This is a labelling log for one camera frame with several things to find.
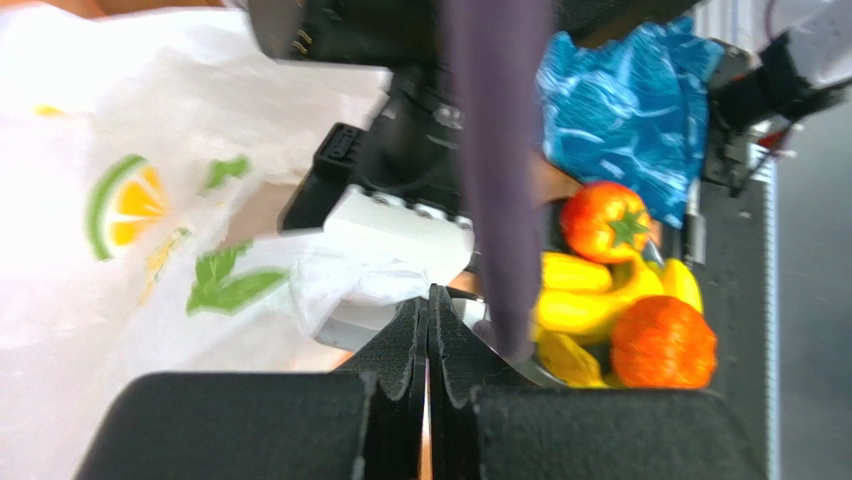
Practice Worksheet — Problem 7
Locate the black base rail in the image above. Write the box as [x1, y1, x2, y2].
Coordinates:
[690, 120, 778, 479]

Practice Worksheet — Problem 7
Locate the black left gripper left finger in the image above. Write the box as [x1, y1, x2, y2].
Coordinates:
[77, 299, 426, 479]

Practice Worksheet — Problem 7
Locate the dark blue ceramic plate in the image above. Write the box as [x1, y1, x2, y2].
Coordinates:
[507, 198, 664, 389]

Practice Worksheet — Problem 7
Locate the white plastic bag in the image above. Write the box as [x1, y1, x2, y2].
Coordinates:
[1, 5, 428, 479]

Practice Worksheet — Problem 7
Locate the orange fake bell pepper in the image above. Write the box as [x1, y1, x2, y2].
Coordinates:
[610, 295, 717, 389]

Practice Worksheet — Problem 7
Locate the aluminium frame base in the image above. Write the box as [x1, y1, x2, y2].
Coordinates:
[692, 0, 852, 480]

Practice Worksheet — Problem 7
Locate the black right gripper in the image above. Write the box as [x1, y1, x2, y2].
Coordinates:
[278, 67, 466, 232]

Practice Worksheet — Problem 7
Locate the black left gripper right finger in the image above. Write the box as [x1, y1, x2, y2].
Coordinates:
[429, 286, 766, 479]

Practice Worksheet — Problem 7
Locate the yellow fake banana bunch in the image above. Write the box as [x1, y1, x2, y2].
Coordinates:
[533, 329, 607, 388]

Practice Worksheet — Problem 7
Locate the blue patterned cloth bag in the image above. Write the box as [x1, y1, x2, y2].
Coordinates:
[537, 17, 725, 229]

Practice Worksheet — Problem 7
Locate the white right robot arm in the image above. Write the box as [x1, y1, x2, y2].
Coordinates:
[248, 1, 722, 239]

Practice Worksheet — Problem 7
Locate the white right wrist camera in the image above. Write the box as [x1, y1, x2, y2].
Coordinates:
[314, 185, 481, 352]

